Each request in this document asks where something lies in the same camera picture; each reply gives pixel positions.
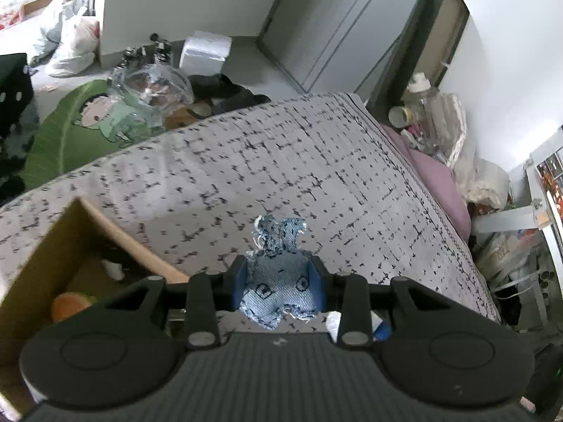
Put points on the red snack packet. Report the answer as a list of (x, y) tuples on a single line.
[(11, 17)]

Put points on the blue and white packet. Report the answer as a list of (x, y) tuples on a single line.
[(382, 332)]

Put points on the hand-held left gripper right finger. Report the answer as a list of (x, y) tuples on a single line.
[(319, 282)]

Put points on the white storage box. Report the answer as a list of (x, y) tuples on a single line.
[(206, 52)]

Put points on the half orange fruit toy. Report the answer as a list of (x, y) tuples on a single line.
[(68, 307)]

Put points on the brown cardboard box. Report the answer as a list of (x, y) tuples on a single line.
[(39, 255)]

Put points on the grey plastic bag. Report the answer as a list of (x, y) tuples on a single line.
[(52, 26)]

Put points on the grey patterned bed blanket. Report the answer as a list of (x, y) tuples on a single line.
[(264, 154)]

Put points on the brown paper piece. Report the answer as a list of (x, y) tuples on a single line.
[(187, 116)]

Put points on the black polka dot bag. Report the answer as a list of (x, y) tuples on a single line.
[(15, 110)]

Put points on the clear plastic bottle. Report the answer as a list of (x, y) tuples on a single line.
[(424, 94)]

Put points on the cream cloth pile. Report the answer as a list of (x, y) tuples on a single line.
[(477, 171)]

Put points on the paper cup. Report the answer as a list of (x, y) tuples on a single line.
[(401, 116)]

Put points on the green leaf cartoon rug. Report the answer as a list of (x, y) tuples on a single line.
[(61, 132)]

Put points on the leaning black panel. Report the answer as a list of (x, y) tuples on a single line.
[(409, 44)]

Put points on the black clothes pile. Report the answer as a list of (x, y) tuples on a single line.
[(224, 92)]

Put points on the denim plush toy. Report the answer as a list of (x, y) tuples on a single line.
[(277, 277)]

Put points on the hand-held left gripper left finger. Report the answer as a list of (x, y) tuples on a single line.
[(237, 283)]

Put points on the clear plastic bag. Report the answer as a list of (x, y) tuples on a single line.
[(149, 90)]

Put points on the leaning cardboard sheet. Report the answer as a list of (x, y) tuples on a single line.
[(451, 30)]

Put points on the white and pink plastic bag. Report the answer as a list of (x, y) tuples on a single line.
[(77, 46)]

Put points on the white desk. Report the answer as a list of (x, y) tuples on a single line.
[(541, 211)]

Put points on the small black floor items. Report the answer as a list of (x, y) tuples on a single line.
[(154, 48)]

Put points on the pink pillow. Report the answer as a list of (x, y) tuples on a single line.
[(435, 176)]

